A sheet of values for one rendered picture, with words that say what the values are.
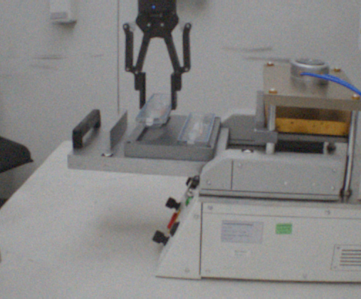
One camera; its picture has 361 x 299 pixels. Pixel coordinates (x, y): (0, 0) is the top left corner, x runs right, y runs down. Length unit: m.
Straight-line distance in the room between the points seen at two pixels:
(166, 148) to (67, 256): 0.32
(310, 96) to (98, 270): 0.52
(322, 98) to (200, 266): 0.38
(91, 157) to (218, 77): 1.56
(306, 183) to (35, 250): 0.58
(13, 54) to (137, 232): 1.71
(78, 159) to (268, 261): 0.40
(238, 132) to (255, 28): 1.33
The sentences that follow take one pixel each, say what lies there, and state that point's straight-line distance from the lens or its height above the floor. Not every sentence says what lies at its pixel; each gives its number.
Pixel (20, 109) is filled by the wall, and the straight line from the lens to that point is 2.86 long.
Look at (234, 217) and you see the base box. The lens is 1.01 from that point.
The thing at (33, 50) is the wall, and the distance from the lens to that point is 2.76.
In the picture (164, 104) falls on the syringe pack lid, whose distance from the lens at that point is 1.13.
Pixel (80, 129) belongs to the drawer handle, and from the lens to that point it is 1.11.
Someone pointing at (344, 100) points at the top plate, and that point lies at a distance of 0.98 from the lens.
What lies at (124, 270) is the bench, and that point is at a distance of 1.12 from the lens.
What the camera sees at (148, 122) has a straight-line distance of 1.04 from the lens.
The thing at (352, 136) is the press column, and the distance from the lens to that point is 1.00.
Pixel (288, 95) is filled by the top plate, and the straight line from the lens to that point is 0.97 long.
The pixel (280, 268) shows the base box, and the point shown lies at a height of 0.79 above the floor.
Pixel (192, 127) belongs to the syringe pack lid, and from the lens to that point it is 1.12.
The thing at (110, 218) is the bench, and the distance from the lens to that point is 1.32.
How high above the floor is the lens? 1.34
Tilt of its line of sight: 19 degrees down
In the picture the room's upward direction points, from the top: 1 degrees clockwise
